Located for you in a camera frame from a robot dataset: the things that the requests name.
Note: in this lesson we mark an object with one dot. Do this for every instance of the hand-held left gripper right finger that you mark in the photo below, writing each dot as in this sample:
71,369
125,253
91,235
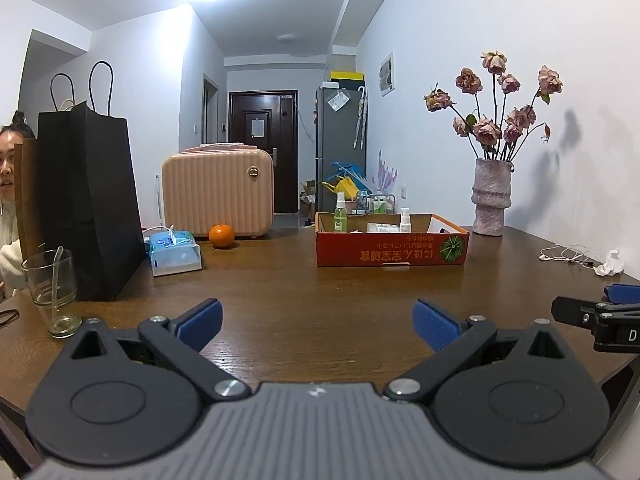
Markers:
435,327

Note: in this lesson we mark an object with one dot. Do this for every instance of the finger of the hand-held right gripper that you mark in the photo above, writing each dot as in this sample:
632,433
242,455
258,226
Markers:
575,312
625,294

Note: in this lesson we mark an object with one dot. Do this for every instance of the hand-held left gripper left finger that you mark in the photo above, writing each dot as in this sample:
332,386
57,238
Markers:
202,322

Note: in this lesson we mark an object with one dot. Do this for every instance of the red cardboard box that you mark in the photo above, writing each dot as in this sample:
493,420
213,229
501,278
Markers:
380,252

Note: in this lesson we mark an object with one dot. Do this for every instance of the small white bottle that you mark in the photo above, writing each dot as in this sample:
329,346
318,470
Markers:
405,222

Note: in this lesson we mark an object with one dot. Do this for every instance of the crumpled white tissue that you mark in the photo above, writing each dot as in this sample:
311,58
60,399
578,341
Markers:
611,264

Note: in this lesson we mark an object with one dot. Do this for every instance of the white earphones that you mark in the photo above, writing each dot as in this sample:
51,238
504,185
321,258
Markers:
570,255

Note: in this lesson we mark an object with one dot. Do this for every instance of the blue tissue pack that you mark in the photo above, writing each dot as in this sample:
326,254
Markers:
175,255

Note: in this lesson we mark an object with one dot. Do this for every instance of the orange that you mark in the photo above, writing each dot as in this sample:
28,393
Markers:
221,236

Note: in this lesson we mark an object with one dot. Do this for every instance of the pink suitcase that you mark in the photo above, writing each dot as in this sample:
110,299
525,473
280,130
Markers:
215,195

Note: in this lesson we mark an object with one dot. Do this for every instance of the pink ribbed vase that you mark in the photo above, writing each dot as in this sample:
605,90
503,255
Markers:
492,200

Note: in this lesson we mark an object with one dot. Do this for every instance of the green spray bottle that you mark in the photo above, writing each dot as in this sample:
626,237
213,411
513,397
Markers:
341,217

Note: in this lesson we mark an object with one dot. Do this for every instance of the clear glass straw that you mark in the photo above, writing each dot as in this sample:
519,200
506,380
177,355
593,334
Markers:
57,280

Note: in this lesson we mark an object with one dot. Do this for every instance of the dark brown door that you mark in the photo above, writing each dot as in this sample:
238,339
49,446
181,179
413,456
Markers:
240,170

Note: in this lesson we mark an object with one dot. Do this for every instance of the cardboard boxes on floor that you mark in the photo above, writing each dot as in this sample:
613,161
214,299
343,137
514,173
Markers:
307,200

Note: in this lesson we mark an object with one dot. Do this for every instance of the clear drinking glass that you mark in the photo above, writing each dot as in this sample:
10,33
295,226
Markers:
45,285

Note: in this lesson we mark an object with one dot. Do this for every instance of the yellow watering can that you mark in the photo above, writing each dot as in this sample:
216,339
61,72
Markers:
345,187

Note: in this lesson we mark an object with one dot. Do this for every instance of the black paper bag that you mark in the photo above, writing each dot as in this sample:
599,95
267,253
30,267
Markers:
85,200

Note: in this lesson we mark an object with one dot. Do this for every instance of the blue folding rack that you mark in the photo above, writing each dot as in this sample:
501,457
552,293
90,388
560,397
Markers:
347,172

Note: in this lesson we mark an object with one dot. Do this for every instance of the dried pink roses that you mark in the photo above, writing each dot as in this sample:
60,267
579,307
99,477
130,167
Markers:
487,130

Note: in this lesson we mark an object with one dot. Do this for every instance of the grey fridge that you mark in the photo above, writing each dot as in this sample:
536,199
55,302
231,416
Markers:
340,140

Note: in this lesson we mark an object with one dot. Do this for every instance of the brown paper bag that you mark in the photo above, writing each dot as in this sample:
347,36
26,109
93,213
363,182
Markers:
27,200

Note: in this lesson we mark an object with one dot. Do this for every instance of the white hanging umbrella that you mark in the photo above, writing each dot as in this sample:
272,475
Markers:
360,120

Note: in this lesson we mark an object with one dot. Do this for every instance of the paper on fridge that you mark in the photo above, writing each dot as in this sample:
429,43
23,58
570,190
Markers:
338,101

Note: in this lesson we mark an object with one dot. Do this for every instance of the yellow box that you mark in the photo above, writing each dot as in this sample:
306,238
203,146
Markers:
347,76

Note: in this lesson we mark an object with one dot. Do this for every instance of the small round ceiling lamp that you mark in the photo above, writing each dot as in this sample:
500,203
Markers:
287,38

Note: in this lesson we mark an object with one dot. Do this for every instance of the wall picture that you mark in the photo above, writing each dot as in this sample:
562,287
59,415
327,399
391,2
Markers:
387,74

